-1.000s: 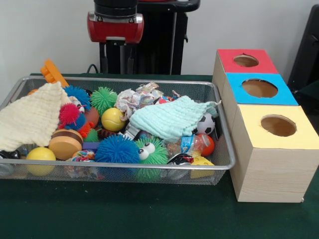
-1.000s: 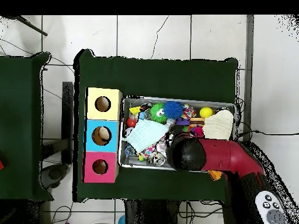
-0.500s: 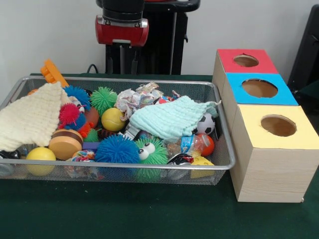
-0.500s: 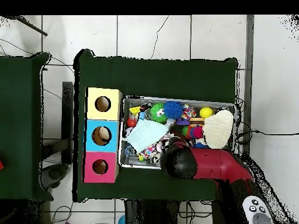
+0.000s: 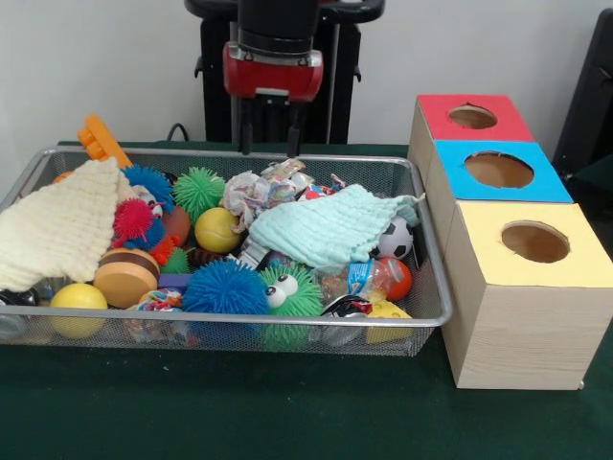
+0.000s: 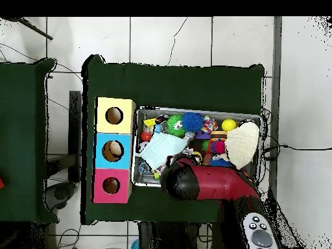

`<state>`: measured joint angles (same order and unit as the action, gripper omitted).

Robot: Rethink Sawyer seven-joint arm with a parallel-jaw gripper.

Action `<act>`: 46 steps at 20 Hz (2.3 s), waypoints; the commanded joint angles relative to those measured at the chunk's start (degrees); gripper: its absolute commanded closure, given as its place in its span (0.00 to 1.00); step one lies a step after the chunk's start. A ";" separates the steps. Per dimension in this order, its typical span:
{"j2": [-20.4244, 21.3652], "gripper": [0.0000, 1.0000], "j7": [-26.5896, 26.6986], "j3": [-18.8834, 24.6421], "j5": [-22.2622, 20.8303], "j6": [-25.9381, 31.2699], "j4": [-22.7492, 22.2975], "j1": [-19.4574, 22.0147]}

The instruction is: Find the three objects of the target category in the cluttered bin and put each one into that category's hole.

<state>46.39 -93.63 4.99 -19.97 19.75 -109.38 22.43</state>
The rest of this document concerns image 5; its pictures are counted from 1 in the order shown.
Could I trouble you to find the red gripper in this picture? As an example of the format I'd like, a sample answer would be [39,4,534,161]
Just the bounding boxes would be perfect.
[222,45,326,158]

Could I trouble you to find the light blue muslin cloth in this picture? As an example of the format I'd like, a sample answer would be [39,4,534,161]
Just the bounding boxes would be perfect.
[248,184,427,269]

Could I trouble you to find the blue spiky ball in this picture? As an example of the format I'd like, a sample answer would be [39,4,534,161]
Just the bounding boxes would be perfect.
[122,164,176,212]
[181,258,269,315]

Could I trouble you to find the pink blue fuzzy caterpillar toy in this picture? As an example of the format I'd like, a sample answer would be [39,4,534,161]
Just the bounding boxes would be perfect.
[112,186,193,274]

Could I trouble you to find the orange plastic toy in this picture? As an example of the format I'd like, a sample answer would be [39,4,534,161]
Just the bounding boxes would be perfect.
[78,113,133,169]

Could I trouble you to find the cream muslin cloth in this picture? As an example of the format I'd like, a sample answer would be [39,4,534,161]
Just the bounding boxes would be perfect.
[0,156,138,292]

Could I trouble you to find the wooden box with three holes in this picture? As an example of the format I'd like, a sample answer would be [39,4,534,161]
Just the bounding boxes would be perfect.
[407,94,613,392]

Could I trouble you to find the green spiky ball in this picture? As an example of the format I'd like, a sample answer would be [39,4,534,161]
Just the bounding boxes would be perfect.
[171,166,226,224]

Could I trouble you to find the yellow tennis ball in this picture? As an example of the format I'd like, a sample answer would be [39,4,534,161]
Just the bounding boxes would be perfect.
[194,206,242,254]

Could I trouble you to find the green spiky toy with eyes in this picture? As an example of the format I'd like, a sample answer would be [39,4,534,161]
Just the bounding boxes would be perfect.
[258,265,326,317]

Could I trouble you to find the black white soccer ball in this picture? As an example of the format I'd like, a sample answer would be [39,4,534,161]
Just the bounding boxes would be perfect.
[371,216,414,261]

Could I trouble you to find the tan brown toy hamburger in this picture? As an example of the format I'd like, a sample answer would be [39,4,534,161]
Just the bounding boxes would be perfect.
[93,247,161,310]

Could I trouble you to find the black stand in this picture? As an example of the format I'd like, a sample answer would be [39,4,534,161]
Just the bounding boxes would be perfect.
[550,8,613,167]

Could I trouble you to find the dark green side tablecloth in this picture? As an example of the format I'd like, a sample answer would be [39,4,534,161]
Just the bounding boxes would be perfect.
[567,152,613,226]

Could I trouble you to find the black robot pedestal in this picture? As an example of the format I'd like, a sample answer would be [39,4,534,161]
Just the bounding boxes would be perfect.
[184,0,387,145]

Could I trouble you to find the shallow wire mesh bin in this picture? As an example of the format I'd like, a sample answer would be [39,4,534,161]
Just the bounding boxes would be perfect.
[0,146,454,358]

